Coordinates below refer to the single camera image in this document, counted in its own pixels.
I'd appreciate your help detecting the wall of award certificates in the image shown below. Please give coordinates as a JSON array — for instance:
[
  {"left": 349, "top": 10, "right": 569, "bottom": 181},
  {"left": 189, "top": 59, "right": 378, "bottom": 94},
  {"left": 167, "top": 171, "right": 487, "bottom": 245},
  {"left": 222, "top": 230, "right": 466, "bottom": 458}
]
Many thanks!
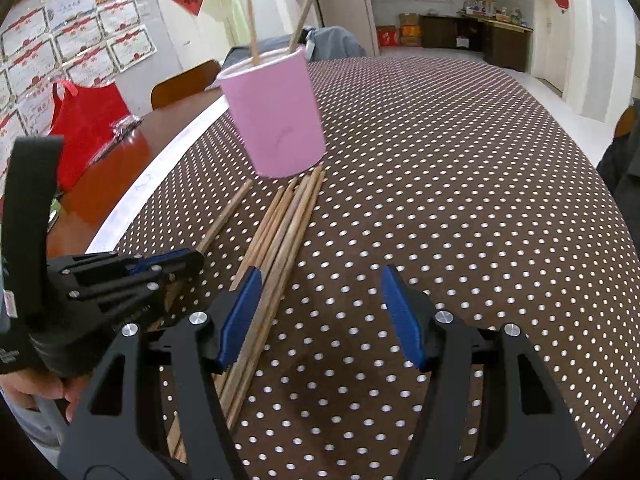
[{"left": 0, "top": 0, "right": 158, "bottom": 161}]

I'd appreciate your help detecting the brown wooden chair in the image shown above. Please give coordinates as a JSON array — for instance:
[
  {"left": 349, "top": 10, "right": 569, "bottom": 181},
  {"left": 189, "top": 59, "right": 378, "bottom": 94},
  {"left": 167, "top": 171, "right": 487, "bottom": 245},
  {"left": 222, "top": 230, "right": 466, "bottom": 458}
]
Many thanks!
[{"left": 150, "top": 59, "right": 224, "bottom": 110}]

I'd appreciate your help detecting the clutter on desk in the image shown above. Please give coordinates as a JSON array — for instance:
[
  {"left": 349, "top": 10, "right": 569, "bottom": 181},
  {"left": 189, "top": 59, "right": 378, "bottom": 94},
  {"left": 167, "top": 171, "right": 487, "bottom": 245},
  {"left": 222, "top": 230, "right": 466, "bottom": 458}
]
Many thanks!
[{"left": 457, "top": 0, "right": 531, "bottom": 26}]

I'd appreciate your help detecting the long wooden chopstick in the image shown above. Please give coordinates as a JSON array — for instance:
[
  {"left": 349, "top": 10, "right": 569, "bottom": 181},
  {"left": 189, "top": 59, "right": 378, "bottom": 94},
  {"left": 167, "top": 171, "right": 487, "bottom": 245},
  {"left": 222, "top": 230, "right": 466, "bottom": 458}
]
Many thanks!
[
  {"left": 145, "top": 179, "right": 254, "bottom": 333},
  {"left": 288, "top": 0, "right": 328, "bottom": 56},
  {"left": 245, "top": 0, "right": 261, "bottom": 67}
]

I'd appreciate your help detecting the dark wooden desk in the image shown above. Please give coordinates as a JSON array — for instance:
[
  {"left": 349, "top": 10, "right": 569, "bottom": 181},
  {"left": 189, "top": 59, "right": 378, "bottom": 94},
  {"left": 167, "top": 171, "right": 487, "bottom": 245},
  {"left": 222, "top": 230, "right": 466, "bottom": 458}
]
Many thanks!
[{"left": 419, "top": 12, "right": 534, "bottom": 73}]

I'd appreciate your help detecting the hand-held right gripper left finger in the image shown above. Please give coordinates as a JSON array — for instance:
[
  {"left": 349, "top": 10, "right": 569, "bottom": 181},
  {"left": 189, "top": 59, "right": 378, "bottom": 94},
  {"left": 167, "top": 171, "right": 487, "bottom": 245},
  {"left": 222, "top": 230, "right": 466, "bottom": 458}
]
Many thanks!
[{"left": 57, "top": 266, "right": 263, "bottom": 480}]

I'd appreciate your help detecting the clear plastic packet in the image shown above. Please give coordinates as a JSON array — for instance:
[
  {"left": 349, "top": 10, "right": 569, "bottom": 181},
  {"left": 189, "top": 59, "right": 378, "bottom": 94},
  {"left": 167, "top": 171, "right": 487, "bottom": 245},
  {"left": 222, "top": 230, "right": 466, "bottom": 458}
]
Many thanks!
[{"left": 112, "top": 114, "right": 144, "bottom": 142}]

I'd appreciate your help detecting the bunch of wooden chopsticks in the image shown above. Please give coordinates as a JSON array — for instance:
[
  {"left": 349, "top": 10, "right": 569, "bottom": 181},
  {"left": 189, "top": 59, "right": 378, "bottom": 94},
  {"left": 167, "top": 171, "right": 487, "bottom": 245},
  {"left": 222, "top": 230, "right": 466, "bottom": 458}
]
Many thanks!
[{"left": 167, "top": 166, "right": 326, "bottom": 463}]

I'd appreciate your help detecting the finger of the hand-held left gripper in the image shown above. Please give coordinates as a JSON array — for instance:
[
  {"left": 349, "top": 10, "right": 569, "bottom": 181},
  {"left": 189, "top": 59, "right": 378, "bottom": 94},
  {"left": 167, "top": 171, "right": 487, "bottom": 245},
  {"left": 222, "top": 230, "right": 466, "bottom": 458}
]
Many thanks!
[
  {"left": 47, "top": 248, "right": 206, "bottom": 291},
  {"left": 70, "top": 279, "right": 177, "bottom": 330}
]

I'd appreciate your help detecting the red gift bag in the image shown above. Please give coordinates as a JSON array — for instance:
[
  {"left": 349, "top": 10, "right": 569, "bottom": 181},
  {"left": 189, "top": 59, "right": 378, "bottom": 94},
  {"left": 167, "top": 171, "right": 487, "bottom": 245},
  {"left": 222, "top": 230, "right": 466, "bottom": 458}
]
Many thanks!
[{"left": 49, "top": 79, "right": 137, "bottom": 192}]

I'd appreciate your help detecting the white door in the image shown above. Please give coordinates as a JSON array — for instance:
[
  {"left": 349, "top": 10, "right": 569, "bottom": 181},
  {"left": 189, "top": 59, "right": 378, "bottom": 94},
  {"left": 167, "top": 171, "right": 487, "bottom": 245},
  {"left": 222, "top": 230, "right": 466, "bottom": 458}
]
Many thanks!
[{"left": 531, "top": 0, "right": 583, "bottom": 96}]

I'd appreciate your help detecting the brown polka dot tablecloth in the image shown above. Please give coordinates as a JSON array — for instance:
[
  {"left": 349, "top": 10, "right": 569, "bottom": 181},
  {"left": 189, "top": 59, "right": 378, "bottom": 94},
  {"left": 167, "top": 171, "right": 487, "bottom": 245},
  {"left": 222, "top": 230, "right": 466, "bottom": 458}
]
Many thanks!
[{"left": 115, "top": 56, "right": 626, "bottom": 480}]

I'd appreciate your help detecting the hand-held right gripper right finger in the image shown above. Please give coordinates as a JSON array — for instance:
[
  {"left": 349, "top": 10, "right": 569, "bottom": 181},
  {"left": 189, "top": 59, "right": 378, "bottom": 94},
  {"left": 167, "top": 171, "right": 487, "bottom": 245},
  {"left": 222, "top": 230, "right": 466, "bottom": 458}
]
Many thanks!
[{"left": 380, "top": 266, "right": 591, "bottom": 480}]

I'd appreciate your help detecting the grey jacket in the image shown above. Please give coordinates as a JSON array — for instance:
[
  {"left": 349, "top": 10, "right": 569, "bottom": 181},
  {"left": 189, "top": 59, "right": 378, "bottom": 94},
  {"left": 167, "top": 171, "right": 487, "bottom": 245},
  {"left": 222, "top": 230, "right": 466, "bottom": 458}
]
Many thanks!
[{"left": 230, "top": 26, "right": 368, "bottom": 63}]

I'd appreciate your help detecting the orange cardboard box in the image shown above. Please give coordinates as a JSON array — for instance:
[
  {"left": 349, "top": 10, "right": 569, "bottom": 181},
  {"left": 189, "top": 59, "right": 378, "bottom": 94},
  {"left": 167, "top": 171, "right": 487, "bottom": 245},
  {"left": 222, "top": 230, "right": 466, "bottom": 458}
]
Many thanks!
[{"left": 399, "top": 12, "right": 422, "bottom": 47}]

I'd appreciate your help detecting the pink paper cup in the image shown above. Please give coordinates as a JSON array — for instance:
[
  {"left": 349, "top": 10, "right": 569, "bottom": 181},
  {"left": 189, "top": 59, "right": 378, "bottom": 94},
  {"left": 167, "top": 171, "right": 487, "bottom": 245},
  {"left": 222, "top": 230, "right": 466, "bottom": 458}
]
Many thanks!
[{"left": 216, "top": 46, "right": 328, "bottom": 179}]

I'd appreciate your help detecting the person's left hand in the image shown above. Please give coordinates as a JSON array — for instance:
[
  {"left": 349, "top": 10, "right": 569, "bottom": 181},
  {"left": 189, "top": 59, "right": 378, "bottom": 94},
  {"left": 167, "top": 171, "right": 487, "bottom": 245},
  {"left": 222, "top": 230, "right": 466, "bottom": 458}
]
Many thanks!
[{"left": 0, "top": 369, "right": 95, "bottom": 424}]

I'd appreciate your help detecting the green curtain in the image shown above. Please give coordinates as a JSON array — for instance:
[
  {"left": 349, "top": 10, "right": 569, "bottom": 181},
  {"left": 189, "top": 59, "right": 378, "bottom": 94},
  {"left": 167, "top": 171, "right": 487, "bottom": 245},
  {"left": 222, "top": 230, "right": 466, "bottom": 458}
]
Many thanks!
[{"left": 200, "top": 0, "right": 251, "bottom": 56}]

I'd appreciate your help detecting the dark jacket on chair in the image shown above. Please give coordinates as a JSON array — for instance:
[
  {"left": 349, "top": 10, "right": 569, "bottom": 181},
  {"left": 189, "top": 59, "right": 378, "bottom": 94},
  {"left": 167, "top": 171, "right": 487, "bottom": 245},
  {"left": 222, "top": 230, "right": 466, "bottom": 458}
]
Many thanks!
[{"left": 596, "top": 104, "right": 640, "bottom": 243}]

